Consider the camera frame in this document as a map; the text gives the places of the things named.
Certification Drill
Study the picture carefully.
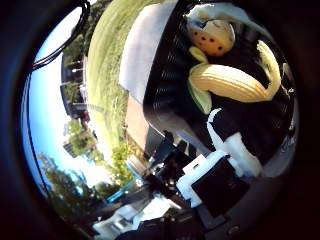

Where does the yellow corn plush toy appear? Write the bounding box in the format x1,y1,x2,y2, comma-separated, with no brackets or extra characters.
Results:
187,39,283,116

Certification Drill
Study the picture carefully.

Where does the round cream spotted plush ball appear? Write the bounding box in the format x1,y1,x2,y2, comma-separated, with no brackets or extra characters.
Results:
185,18,236,57

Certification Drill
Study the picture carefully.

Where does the black slatted plastic basket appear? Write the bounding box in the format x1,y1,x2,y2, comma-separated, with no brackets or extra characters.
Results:
143,2,298,168

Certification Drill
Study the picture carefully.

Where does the black hand cable bundle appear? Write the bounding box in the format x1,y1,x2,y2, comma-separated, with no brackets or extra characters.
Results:
30,0,92,72

